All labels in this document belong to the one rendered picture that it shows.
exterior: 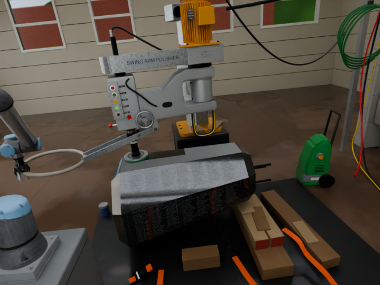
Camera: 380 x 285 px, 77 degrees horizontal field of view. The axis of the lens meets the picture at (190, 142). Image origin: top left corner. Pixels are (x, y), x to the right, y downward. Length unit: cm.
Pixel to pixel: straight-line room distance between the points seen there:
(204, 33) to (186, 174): 112
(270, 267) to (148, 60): 179
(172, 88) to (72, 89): 684
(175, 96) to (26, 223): 132
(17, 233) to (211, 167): 135
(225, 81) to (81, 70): 451
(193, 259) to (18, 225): 131
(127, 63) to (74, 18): 655
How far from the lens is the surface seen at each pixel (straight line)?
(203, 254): 213
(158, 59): 194
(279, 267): 210
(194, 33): 203
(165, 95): 199
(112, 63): 192
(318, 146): 302
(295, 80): 879
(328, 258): 228
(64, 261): 135
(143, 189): 195
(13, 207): 123
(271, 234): 217
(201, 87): 206
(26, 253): 133
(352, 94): 396
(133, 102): 195
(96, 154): 214
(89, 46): 829
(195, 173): 198
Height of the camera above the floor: 171
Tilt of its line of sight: 23 degrees down
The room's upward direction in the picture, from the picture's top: 6 degrees counter-clockwise
